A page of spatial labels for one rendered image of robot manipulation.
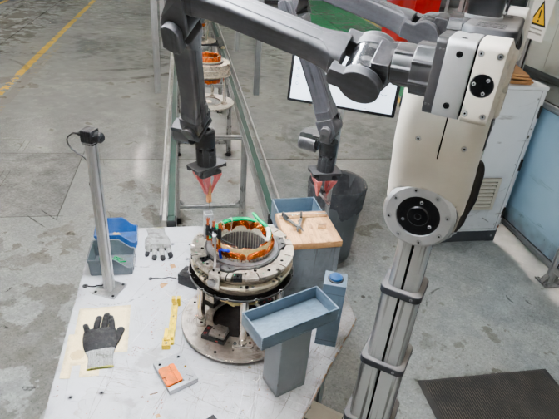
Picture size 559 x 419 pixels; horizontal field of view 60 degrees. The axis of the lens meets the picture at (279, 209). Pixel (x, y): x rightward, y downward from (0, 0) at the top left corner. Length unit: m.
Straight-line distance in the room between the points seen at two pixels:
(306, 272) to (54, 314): 1.73
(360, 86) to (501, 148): 2.83
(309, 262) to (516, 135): 2.30
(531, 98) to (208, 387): 2.80
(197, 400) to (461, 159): 0.98
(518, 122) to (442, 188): 2.58
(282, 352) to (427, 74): 0.85
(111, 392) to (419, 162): 1.06
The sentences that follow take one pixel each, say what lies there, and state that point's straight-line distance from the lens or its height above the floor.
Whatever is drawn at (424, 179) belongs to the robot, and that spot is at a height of 1.53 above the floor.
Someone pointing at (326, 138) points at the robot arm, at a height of 1.41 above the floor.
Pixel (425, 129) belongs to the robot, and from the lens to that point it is 1.01.
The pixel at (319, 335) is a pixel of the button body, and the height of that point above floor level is 0.82.
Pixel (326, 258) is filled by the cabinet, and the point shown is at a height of 0.99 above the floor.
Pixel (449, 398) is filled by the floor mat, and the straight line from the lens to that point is 2.71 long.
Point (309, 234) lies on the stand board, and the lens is 1.66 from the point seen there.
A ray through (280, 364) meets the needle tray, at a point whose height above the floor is 0.92.
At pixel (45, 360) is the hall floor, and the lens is 2.80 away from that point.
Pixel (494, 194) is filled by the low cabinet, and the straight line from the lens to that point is 3.81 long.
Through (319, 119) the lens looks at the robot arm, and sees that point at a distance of 1.53.
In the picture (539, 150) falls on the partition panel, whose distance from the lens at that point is 3.85.
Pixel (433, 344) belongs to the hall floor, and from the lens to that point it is 2.97.
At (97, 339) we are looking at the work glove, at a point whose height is 0.80.
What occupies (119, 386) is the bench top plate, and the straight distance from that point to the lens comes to 1.57.
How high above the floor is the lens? 1.97
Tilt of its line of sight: 30 degrees down
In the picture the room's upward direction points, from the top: 5 degrees clockwise
